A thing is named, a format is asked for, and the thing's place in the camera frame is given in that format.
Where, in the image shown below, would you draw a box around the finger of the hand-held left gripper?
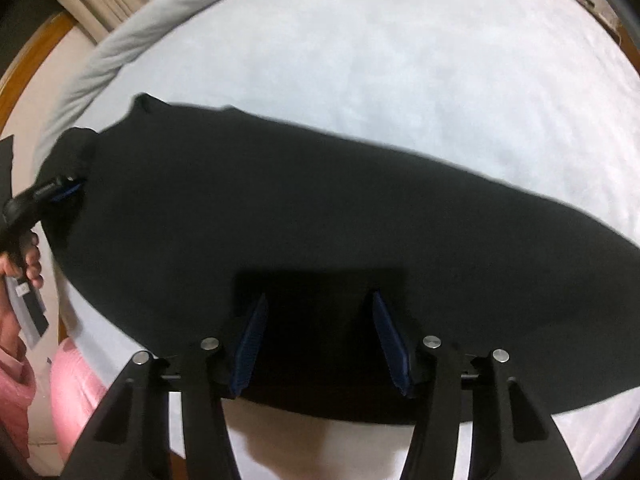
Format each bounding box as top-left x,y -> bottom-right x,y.
31,174 -> 85,206

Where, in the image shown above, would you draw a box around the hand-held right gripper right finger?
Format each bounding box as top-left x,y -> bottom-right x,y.
371,290 -> 583,480

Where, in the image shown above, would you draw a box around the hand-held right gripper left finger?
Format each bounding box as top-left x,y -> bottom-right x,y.
62,294 -> 271,480

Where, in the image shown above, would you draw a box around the black pants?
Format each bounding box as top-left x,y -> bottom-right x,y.
37,92 -> 640,426

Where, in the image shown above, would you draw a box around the person's left forearm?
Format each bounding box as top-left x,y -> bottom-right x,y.
0,342 -> 40,458

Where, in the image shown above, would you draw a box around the person's left hand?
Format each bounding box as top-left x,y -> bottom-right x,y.
0,232 -> 45,356

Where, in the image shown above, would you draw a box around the grey duvet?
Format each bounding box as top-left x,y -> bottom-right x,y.
37,0 -> 321,161

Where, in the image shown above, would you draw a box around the person's pink clothing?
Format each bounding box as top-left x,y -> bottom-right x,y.
49,337 -> 171,465

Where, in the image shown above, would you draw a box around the light blue bed sheet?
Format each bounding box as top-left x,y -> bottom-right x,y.
37,0 -> 640,480

